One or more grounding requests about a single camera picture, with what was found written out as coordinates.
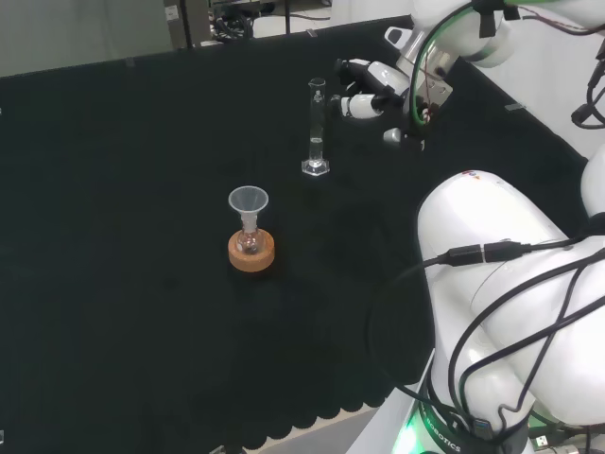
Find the clear plastic funnel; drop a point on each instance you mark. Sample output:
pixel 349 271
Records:
pixel 248 201

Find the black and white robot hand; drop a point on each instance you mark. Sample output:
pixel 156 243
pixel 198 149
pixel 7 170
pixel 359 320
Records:
pixel 378 75

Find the small round-bottom glass flask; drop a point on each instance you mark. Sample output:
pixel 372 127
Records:
pixel 248 242

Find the grey metal cabinet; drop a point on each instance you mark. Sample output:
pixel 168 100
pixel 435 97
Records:
pixel 186 23

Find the black bench cloth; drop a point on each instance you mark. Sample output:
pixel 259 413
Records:
pixel 142 236

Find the white base block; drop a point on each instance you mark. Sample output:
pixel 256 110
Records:
pixel 383 421

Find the black tripod pole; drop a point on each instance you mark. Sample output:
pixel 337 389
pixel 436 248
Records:
pixel 287 16

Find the clear glass graduated cylinder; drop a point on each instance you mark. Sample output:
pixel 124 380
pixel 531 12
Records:
pixel 316 142

